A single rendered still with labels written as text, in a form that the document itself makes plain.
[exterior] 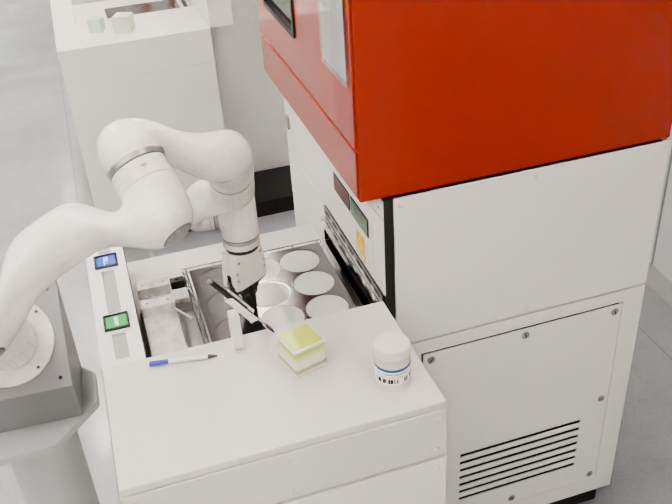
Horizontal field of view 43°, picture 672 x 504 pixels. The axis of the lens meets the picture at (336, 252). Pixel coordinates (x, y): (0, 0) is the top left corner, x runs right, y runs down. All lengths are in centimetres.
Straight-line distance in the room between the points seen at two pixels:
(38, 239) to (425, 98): 77
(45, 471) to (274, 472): 64
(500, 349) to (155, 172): 106
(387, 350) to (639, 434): 157
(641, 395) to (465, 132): 164
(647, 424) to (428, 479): 142
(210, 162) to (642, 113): 98
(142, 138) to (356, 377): 63
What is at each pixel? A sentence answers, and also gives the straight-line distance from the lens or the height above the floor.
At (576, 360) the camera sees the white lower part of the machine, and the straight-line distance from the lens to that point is 230.
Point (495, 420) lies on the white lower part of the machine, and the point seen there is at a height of 49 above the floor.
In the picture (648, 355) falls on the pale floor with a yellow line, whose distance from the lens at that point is 336.
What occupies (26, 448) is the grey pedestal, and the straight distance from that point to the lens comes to 193.
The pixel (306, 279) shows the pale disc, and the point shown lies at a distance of 209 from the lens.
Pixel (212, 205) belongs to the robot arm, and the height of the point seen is 125.
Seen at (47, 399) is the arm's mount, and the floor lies 88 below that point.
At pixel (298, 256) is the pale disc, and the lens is 218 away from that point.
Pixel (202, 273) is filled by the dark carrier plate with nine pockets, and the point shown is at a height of 90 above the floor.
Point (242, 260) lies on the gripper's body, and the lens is 191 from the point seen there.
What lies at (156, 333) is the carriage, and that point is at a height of 88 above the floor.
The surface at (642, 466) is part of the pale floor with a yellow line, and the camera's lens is 294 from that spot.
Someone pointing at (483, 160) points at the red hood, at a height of 126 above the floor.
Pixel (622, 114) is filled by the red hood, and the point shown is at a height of 131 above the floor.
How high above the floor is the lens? 210
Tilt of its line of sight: 33 degrees down
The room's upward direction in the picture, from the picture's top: 4 degrees counter-clockwise
